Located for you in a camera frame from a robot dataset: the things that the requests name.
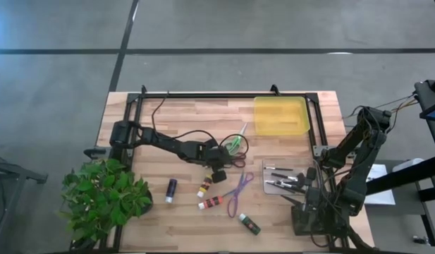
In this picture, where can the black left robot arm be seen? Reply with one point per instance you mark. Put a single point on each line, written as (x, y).
(168, 144)

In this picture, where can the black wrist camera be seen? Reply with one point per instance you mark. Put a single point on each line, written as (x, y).
(219, 176)
(311, 173)

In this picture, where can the black monitor desk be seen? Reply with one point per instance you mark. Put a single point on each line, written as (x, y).
(428, 98)

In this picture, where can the black table stand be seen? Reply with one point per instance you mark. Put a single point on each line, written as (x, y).
(407, 174)
(23, 173)

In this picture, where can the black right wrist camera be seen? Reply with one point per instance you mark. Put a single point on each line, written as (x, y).
(311, 173)

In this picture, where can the green paint bottle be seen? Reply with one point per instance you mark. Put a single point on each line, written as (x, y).
(251, 225)

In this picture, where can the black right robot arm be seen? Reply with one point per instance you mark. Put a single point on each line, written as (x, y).
(358, 176)

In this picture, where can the clear plastic bin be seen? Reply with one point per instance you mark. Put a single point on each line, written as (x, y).
(287, 163)

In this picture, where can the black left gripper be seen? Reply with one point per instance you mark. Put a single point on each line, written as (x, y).
(217, 155)

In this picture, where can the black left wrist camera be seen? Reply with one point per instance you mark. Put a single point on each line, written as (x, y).
(219, 176)

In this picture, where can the white container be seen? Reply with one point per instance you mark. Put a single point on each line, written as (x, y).
(409, 164)

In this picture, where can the red and black scissors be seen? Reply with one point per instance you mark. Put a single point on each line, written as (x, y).
(238, 155)

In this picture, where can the red white glue stick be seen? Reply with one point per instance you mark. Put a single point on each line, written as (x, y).
(212, 202)

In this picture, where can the small black device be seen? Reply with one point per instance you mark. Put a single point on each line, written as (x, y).
(419, 240)

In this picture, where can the grey metal mounting plate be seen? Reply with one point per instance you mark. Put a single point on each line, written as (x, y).
(319, 150)

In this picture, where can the blue paint bottle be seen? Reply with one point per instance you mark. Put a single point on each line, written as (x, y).
(171, 188)

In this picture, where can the yellow striped paint bottle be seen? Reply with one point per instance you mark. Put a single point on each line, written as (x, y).
(204, 185)

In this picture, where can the green potted plant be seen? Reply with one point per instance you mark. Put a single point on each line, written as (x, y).
(101, 197)

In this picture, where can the green scissors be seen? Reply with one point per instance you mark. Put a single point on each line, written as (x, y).
(234, 143)

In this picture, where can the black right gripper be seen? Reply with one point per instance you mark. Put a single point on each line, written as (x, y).
(310, 201)

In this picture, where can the purple scissors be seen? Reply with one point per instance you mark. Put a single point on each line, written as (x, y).
(238, 192)

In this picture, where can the yellow plastic bin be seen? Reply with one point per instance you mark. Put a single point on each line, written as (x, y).
(280, 116)

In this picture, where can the white paper sheet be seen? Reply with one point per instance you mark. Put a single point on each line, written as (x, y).
(383, 197)

